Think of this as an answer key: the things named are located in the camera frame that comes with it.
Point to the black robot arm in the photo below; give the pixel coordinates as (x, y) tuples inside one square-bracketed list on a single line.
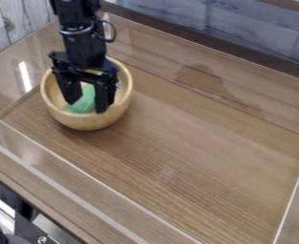
[(77, 14)]

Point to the green rectangular block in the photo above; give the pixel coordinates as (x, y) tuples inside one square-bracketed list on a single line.
[(84, 103)]

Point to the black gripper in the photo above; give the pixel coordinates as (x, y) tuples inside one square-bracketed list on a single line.
[(84, 62)]

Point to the clear acrylic enclosure wall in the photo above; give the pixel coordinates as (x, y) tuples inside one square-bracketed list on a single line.
[(173, 176)]

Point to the wooden bowl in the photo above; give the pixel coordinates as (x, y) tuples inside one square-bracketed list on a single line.
[(88, 121)]

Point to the black metal bracket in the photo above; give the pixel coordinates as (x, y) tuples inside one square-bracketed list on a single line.
[(35, 228)]

